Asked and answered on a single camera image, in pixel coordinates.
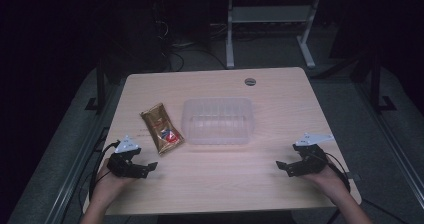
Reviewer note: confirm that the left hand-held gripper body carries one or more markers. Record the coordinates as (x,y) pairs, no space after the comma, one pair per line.
(124,160)

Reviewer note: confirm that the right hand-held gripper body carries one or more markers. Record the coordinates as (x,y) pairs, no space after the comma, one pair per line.
(308,157)

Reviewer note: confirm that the gold snack packet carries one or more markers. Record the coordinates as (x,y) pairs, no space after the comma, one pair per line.
(162,128)

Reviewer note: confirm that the clear plastic container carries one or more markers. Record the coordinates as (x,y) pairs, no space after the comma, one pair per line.
(218,120)

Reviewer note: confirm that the person's left hand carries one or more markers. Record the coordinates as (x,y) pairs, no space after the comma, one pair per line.
(110,184)

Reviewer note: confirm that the person's right hand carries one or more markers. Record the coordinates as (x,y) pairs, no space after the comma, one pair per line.
(328,180)

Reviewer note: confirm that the black metal stand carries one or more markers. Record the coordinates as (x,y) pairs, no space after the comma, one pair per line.
(378,84)
(99,87)

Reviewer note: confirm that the white metal table frame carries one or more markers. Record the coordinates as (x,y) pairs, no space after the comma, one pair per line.
(270,17)

